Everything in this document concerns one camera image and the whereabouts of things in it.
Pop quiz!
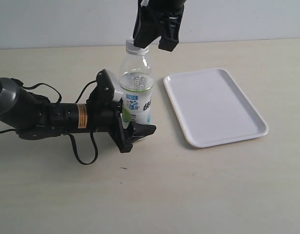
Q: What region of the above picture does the white bottle cap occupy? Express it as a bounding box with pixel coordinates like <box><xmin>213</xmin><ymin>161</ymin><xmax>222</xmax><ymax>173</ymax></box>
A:
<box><xmin>125</xmin><ymin>38</ymin><xmax>149</xmax><ymax>56</ymax></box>

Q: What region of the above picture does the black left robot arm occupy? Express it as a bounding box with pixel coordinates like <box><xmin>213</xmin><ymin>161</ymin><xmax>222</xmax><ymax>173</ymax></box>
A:
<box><xmin>0</xmin><ymin>74</ymin><xmax>156</xmax><ymax>153</ymax></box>

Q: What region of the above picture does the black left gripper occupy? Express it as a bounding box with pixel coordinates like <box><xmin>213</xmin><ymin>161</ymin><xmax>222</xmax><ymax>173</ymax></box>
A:
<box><xmin>86</xmin><ymin>90</ymin><xmax>156</xmax><ymax>153</ymax></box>

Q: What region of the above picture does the white plastic tray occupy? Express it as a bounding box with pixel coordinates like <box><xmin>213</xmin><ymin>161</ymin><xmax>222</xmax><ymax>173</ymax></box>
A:
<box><xmin>163</xmin><ymin>68</ymin><xmax>269</xmax><ymax>148</ymax></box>

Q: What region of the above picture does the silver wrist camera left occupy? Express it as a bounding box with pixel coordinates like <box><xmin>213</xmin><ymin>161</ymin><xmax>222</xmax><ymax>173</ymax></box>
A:
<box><xmin>96</xmin><ymin>69</ymin><xmax>123</xmax><ymax>102</ymax></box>

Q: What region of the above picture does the clear plastic water bottle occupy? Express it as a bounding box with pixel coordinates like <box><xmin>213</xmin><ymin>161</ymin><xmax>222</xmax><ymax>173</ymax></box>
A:
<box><xmin>119</xmin><ymin>53</ymin><xmax>155</xmax><ymax>124</ymax></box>

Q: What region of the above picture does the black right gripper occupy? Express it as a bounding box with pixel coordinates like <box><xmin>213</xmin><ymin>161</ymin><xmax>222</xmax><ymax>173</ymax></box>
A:
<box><xmin>133</xmin><ymin>0</ymin><xmax>186</xmax><ymax>52</ymax></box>

